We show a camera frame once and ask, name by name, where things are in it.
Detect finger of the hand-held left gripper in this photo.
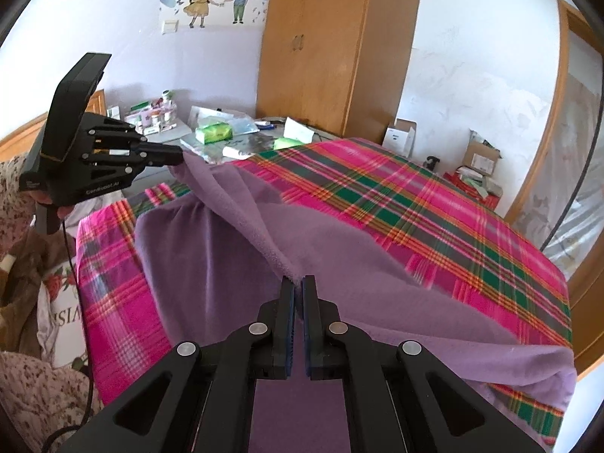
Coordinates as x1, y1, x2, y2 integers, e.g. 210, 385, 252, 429
134, 143, 188, 168

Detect rose print pillow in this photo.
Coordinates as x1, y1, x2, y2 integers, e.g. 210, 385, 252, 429
38, 264, 91, 370

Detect wooden wardrobe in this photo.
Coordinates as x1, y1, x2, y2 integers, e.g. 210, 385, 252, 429
256, 0, 424, 141

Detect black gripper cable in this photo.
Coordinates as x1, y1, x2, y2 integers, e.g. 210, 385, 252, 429
40, 217, 96, 453

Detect white paper carton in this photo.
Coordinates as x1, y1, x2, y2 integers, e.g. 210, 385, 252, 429
283, 118, 315, 142

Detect cluster of small cosmetic boxes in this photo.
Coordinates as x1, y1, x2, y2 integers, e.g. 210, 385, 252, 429
106, 89, 179, 136

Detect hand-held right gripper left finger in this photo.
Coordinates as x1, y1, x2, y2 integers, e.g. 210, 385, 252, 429
59, 275, 297, 453

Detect small white cardboard box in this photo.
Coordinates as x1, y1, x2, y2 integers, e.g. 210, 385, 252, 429
382, 119, 418, 157

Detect grey nightstand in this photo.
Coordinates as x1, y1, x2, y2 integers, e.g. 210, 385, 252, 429
101, 118, 200, 185

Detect green tissue pack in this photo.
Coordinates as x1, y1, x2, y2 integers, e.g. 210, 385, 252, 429
274, 136, 308, 153
195, 123, 235, 145

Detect printed plastic door curtain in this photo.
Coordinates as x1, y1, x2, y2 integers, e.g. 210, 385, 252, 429
512, 33, 604, 266

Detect wooden door frame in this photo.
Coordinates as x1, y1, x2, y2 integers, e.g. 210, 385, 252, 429
504, 0, 596, 222

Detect blue plastic pack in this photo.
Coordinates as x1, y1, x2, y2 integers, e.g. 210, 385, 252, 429
189, 106, 256, 129

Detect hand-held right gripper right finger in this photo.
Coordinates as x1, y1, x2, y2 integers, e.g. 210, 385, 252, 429
302, 274, 543, 453

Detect brown cardboard box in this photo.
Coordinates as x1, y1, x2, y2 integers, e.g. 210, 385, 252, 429
466, 128, 503, 179

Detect purple fleece pants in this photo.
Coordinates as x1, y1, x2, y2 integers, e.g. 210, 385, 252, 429
134, 151, 579, 453

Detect patterned side table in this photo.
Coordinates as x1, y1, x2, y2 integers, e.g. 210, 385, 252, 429
179, 117, 322, 167

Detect wooden headboard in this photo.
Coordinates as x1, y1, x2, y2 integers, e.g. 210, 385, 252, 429
0, 89, 108, 167

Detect person's left hand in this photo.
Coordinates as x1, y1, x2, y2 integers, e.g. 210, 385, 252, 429
29, 191, 72, 222

